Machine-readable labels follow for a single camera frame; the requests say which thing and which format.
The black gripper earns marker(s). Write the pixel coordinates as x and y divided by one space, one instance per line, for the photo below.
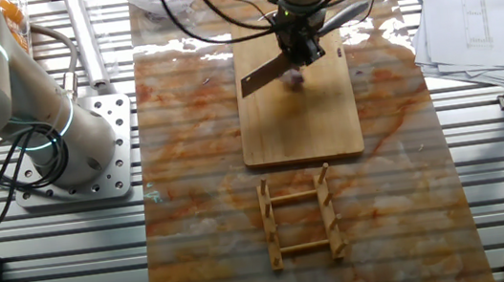
298 24

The steel cleaver knife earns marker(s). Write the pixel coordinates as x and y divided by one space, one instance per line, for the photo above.
263 76

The large red onion chunk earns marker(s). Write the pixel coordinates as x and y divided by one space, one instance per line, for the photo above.
294 80

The purple onion skin scrap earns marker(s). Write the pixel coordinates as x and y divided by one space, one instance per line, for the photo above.
207 81
358 72
339 51

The wooden cutting board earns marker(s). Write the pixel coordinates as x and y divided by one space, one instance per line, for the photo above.
298 121

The wooden peg knife rack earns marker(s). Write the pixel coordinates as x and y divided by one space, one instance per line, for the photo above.
270 235

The orange marble pattern mat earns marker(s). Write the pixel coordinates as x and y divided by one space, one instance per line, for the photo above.
197 244

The clear plastic orange container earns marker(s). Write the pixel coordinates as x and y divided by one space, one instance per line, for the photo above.
23 24

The orange fruit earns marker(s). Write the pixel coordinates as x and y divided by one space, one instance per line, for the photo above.
12 11
20 39

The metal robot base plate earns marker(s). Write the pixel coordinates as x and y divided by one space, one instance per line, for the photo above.
121 176

